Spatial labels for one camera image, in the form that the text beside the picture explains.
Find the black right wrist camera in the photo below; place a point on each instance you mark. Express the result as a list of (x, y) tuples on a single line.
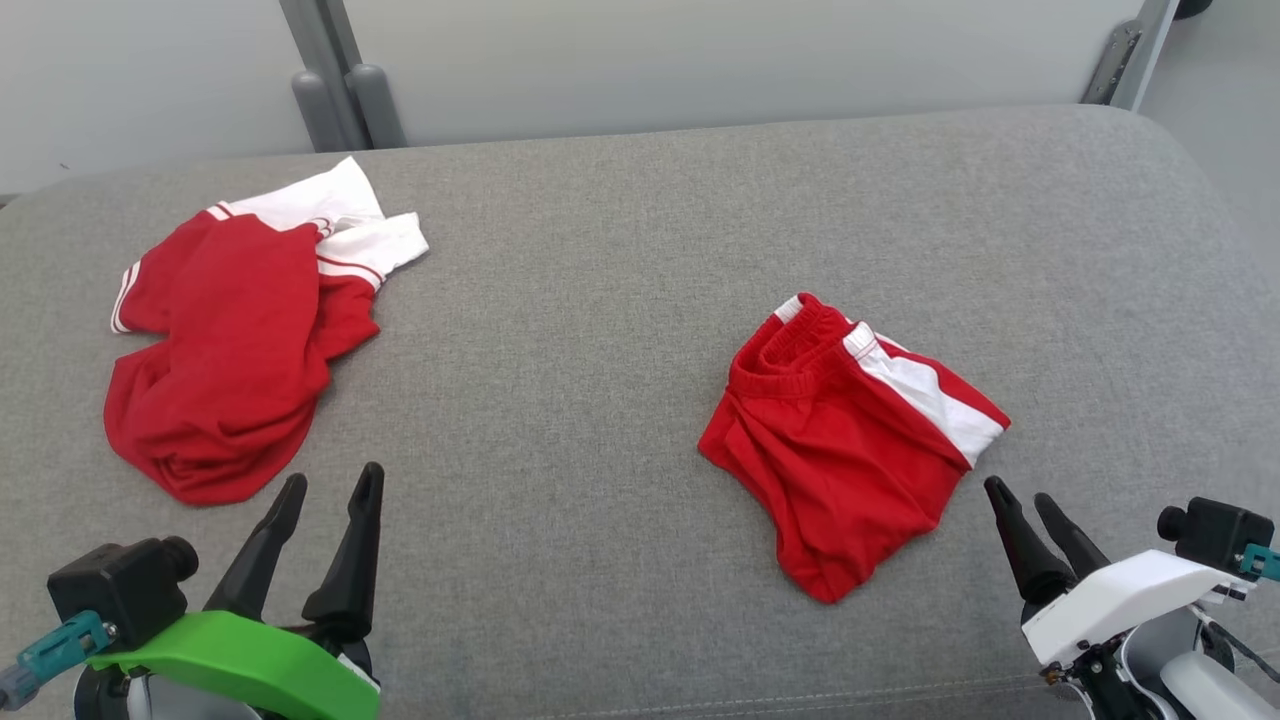
[(1220, 530)]

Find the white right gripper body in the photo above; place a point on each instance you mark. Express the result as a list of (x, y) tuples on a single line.
[(1120, 605)]

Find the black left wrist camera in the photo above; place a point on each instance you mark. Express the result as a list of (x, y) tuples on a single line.
[(110, 595)]

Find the red white basketball jersey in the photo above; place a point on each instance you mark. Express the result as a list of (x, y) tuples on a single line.
[(230, 350)]

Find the grey post with metal hinge plate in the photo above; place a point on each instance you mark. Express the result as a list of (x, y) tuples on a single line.
[(1150, 50)]

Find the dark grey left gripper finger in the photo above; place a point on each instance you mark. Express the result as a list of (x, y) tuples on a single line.
[(350, 580), (255, 560)]

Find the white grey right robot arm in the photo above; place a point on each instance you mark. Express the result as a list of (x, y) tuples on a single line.
[(1200, 690)]

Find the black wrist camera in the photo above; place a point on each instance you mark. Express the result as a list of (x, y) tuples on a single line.
[(110, 595), (1220, 530)]

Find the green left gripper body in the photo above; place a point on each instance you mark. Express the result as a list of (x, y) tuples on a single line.
[(250, 660)]

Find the grey rounded partition foot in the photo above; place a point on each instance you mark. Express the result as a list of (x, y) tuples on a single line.
[(385, 110), (308, 115)]

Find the black caster wheel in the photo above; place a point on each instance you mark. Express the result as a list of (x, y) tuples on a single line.
[(1192, 7)]

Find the red shorts with white stripe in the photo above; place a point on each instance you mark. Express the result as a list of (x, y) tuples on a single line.
[(830, 450)]

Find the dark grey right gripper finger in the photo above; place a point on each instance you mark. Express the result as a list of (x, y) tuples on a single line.
[(1075, 545), (1030, 565)]

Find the grey hinged partition post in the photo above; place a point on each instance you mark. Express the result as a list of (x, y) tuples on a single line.
[(320, 40)]

